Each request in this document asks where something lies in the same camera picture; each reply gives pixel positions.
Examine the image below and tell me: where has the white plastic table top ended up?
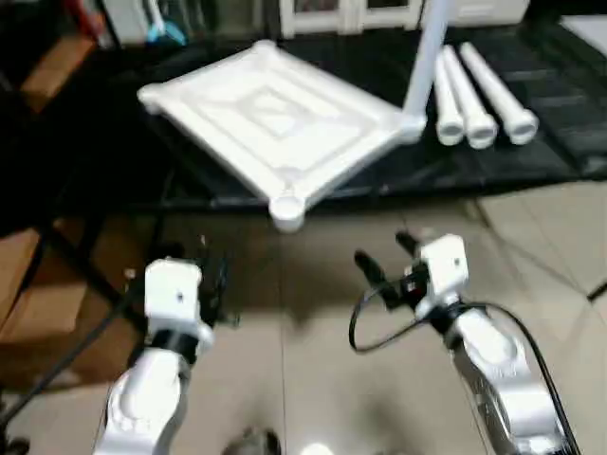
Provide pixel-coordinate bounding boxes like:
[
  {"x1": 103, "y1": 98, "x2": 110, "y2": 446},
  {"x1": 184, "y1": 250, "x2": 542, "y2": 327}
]
[{"x1": 137, "y1": 39, "x2": 429, "y2": 234}]

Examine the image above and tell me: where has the white plastic table leg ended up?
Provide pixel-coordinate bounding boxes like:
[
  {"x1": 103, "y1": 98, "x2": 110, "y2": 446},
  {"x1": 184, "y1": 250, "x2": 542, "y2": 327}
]
[
  {"x1": 459, "y1": 42, "x2": 541, "y2": 147},
  {"x1": 440, "y1": 46, "x2": 500, "y2": 152},
  {"x1": 399, "y1": 0, "x2": 452, "y2": 145},
  {"x1": 431, "y1": 48, "x2": 467, "y2": 147}
]

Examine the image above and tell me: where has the black left robot foot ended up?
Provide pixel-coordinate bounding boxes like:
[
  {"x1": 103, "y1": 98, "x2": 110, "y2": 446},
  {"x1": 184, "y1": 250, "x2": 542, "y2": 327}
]
[{"x1": 222, "y1": 427, "x2": 283, "y2": 455}]

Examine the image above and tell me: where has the brown cardboard box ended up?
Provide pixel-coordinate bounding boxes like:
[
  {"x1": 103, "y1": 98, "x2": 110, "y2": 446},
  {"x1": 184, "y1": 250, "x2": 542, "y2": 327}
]
[{"x1": 0, "y1": 226, "x2": 97, "y2": 373}]

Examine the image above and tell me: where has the black work mat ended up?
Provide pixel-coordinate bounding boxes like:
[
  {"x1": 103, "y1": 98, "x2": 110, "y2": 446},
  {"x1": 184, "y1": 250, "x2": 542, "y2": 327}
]
[{"x1": 57, "y1": 19, "x2": 607, "y2": 214}]

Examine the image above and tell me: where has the white drawer cabinet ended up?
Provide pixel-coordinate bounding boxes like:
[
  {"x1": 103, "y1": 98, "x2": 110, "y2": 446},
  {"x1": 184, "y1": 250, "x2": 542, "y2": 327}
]
[
  {"x1": 445, "y1": 0, "x2": 533, "y2": 26},
  {"x1": 279, "y1": 0, "x2": 424, "y2": 38}
]

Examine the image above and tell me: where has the light blue hanger hook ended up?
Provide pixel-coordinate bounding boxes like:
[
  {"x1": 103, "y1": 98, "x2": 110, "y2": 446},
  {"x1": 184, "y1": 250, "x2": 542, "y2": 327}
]
[{"x1": 141, "y1": 0, "x2": 187, "y2": 47}]

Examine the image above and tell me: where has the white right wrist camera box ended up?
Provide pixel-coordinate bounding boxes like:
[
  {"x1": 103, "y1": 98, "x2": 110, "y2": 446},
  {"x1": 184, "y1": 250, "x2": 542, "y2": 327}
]
[{"x1": 414, "y1": 233, "x2": 471, "y2": 330}]

